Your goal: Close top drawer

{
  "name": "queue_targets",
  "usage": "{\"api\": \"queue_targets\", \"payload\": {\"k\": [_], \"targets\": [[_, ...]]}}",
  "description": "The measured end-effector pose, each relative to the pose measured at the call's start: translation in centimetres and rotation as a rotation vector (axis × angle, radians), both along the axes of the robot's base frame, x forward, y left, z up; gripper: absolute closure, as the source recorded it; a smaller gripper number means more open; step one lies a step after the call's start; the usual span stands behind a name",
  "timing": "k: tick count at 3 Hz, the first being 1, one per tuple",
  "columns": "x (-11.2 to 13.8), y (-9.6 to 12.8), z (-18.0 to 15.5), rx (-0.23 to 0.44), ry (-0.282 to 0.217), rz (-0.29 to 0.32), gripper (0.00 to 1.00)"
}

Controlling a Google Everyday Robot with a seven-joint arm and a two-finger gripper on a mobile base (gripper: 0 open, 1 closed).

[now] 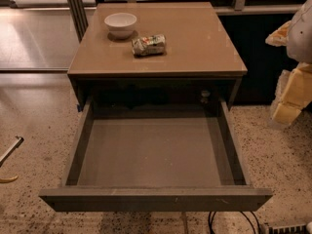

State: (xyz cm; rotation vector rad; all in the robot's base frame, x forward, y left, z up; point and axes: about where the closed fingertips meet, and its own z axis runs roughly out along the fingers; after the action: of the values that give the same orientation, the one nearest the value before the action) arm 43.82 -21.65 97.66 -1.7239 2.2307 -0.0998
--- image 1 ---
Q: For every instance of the brown cabinet with glossy top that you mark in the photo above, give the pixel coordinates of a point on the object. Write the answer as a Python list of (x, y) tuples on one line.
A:
[(197, 47)]

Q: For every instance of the white ceramic bowl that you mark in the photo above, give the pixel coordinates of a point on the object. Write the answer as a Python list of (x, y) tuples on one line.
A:
[(121, 25)]

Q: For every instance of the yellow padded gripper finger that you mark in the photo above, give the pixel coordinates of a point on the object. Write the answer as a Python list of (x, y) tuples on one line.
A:
[(293, 93), (279, 37)]

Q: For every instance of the grey top drawer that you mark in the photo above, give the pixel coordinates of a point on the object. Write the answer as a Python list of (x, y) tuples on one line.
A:
[(156, 158)]

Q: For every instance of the grey power strip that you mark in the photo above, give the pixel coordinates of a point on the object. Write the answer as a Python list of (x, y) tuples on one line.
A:
[(267, 228)]

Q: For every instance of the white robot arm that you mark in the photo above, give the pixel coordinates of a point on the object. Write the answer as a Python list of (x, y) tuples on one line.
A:
[(299, 45)]

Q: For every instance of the crushed drink can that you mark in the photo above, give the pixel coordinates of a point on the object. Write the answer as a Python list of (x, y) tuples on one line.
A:
[(149, 45)]

